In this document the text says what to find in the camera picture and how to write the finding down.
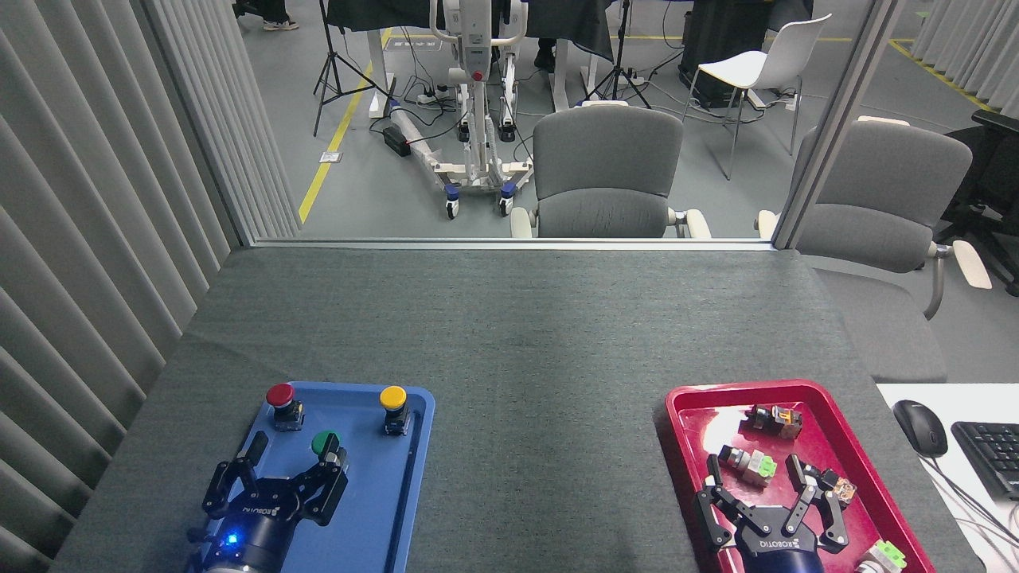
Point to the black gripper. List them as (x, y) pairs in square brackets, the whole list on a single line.
[(776, 553), (255, 533)]

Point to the green push button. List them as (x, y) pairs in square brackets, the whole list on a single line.
[(325, 442)]

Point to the red push button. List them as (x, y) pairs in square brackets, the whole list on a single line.
[(280, 395)]

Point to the yellow push button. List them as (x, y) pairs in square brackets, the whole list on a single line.
[(393, 397)]

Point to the blue plastic tray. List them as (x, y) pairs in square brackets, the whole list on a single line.
[(374, 493)]

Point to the red plastic tray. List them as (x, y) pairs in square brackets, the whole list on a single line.
[(708, 422)]

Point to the white desk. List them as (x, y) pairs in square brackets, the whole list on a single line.
[(907, 477)]

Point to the black computer mouse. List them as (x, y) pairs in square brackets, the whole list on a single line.
[(920, 428)]

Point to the black keyboard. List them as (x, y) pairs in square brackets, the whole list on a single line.
[(991, 458)]

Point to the floor outlet plate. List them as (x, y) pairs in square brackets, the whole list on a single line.
[(330, 157)]

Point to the grey office chair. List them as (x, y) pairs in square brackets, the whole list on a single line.
[(884, 199), (605, 167)]

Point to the black power adapter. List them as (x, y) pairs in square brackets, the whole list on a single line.
[(396, 141)]

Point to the black office chair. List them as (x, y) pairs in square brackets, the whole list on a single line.
[(987, 175)]

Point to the white power strip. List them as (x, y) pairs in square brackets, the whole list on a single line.
[(430, 98)]

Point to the black tripod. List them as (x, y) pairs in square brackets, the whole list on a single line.
[(618, 72), (329, 56)]

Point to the white plastic chair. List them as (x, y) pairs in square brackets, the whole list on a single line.
[(764, 68)]

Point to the person's foot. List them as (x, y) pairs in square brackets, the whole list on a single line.
[(280, 25), (545, 57)]

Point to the white wheeled stand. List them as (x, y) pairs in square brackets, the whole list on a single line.
[(476, 48)]

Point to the black draped table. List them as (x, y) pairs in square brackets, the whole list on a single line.
[(557, 20)]

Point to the silver switch with green block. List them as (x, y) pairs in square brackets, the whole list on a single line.
[(752, 466), (882, 555)]

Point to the black orange switch block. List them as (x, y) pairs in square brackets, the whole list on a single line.
[(776, 420), (841, 489)]

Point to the silver frame post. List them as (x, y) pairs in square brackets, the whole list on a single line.
[(836, 119)]

